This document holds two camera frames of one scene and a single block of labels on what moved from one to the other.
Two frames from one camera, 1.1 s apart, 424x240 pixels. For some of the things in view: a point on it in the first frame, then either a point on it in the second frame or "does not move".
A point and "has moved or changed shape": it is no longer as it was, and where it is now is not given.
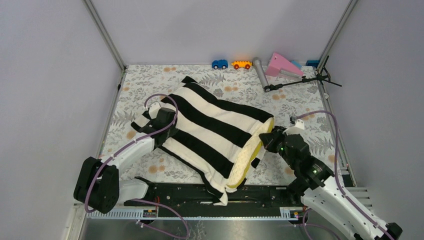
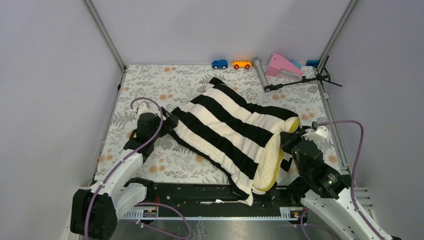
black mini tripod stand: [322, 75] does not move
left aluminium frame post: [105, 33] does not move
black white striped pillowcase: [205, 131] has moved or changed shape
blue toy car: [220, 63] does not move
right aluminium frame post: [322, 60] does not move
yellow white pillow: [249, 152] to [269, 168]
